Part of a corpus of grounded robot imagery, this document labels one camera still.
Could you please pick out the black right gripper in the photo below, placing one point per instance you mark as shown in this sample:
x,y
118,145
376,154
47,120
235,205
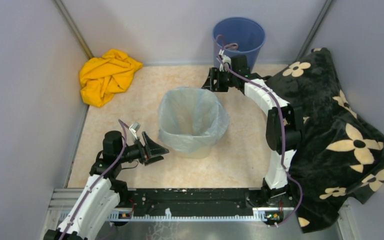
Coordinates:
x,y
214,74

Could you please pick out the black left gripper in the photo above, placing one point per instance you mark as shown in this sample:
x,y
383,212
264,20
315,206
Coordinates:
x,y
151,152

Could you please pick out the light blue trash bag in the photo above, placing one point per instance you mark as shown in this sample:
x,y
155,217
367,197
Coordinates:
x,y
166,122

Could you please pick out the beige plastic trash bin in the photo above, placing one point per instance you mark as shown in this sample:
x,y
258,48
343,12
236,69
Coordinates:
x,y
193,116

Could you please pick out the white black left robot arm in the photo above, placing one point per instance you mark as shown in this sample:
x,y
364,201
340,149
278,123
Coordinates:
x,y
103,191

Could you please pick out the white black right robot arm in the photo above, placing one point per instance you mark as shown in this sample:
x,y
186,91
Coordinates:
x,y
284,124

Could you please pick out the blue plastic trash bin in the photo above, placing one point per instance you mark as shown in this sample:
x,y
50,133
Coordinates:
x,y
248,35

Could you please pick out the yellow crumpled cloth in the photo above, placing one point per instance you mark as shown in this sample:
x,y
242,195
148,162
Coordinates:
x,y
100,78

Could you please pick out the black floral blanket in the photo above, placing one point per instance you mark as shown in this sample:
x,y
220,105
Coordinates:
x,y
340,155

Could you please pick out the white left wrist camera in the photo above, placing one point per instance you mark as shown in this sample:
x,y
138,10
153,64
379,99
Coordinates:
x,y
134,128

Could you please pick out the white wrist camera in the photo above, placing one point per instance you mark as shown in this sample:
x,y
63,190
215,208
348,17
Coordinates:
x,y
224,61
134,128

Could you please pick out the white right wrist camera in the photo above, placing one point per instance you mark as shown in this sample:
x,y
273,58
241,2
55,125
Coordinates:
x,y
224,61

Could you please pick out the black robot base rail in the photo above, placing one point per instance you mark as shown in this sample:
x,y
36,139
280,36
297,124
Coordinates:
x,y
199,205

